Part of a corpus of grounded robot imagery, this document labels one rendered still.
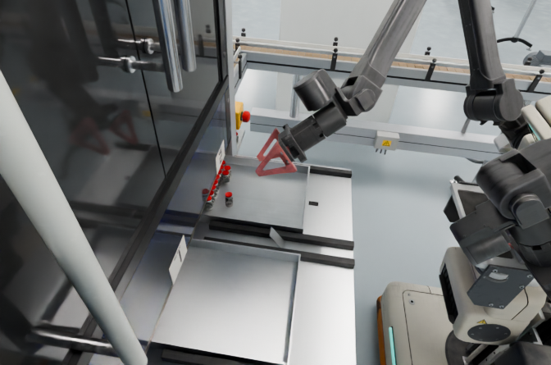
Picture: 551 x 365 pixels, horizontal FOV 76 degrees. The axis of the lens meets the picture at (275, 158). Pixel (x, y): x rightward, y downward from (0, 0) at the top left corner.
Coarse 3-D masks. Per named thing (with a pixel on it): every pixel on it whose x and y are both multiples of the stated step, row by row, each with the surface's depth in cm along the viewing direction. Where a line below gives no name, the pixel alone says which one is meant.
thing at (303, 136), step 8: (304, 120) 72; (312, 120) 70; (288, 128) 72; (296, 128) 71; (304, 128) 70; (312, 128) 70; (288, 136) 68; (296, 136) 70; (304, 136) 70; (312, 136) 70; (320, 136) 71; (296, 144) 68; (304, 144) 71; (312, 144) 72; (304, 152) 75; (304, 160) 69
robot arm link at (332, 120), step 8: (328, 104) 71; (336, 104) 69; (320, 112) 70; (328, 112) 69; (336, 112) 69; (344, 112) 72; (320, 120) 70; (328, 120) 69; (336, 120) 69; (344, 120) 70; (320, 128) 71; (328, 128) 70; (336, 128) 70; (328, 136) 72
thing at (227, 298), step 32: (192, 256) 91; (224, 256) 91; (256, 256) 92; (288, 256) 90; (192, 288) 84; (224, 288) 85; (256, 288) 85; (288, 288) 85; (160, 320) 78; (192, 320) 78; (224, 320) 79; (256, 320) 79; (288, 320) 79; (192, 352) 72; (224, 352) 71; (256, 352) 74; (288, 352) 74
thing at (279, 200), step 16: (224, 160) 118; (240, 160) 117; (256, 160) 116; (240, 176) 114; (256, 176) 114; (272, 176) 115; (288, 176) 115; (304, 176) 115; (224, 192) 108; (240, 192) 109; (256, 192) 109; (272, 192) 109; (288, 192) 110; (304, 192) 110; (224, 208) 103; (240, 208) 104; (256, 208) 104; (272, 208) 104; (288, 208) 104; (304, 208) 100; (240, 224) 98; (256, 224) 97; (272, 224) 96; (288, 224) 100
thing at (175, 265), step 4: (184, 240) 77; (180, 244) 74; (184, 244) 77; (180, 248) 75; (184, 248) 77; (176, 252) 72; (180, 252) 75; (184, 252) 78; (176, 256) 73; (184, 256) 78; (176, 260) 73; (172, 264) 71; (176, 264) 73; (180, 264) 76; (172, 268) 71; (176, 268) 74; (172, 272) 71; (176, 272) 74; (172, 276) 72; (176, 276) 74; (172, 280) 72
